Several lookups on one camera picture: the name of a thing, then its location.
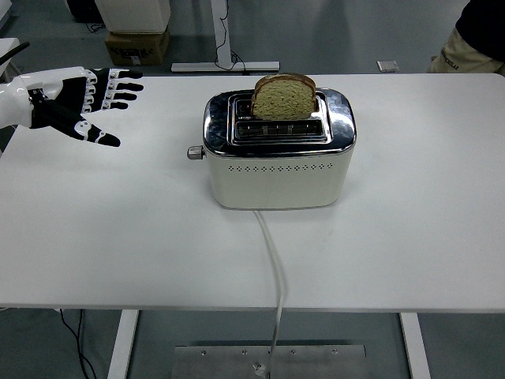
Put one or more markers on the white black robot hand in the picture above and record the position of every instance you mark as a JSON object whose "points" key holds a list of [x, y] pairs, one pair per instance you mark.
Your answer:
{"points": [[59, 110]]}

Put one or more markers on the silver toaster lever knob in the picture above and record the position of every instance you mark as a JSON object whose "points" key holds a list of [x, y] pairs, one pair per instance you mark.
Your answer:
{"points": [[194, 152]]}

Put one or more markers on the cream chrome two-slot toaster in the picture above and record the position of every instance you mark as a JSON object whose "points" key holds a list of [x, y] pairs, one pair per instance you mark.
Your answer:
{"points": [[276, 185]]}

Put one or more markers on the small white side table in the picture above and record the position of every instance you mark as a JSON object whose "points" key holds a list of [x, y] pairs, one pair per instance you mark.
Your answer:
{"points": [[8, 43]]}

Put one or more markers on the brown cardboard box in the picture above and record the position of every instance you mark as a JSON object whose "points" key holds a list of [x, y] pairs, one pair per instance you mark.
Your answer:
{"points": [[136, 47]]}

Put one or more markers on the black box on floor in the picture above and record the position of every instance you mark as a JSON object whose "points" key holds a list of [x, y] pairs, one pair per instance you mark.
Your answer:
{"points": [[81, 10]]}

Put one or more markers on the white box-shaped appliance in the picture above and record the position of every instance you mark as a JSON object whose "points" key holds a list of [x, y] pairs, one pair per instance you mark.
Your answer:
{"points": [[134, 16]]}

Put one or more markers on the white desk leg with foot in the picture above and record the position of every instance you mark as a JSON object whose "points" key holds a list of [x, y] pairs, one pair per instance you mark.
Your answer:
{"points": [[215, 23]]}

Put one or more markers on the brown bread slice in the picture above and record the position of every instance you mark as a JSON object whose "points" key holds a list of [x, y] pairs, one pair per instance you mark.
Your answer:
{"points": [[282, 100]]}

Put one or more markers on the white table leg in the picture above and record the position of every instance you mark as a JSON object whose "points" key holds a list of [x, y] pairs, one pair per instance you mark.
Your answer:
{"points": [[122, 343], [414, 343]]}

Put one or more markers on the grey floor socket plate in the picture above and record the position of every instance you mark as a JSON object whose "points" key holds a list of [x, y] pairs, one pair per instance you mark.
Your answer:
{"points": [[387, 66]]}

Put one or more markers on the grey metal plate with screws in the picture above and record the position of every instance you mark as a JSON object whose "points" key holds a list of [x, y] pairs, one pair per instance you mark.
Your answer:
{"points": [[323, 363]]}

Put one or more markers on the person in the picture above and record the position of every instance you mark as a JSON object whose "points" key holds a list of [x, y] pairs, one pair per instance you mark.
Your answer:
{"points": [[483, 27]]}

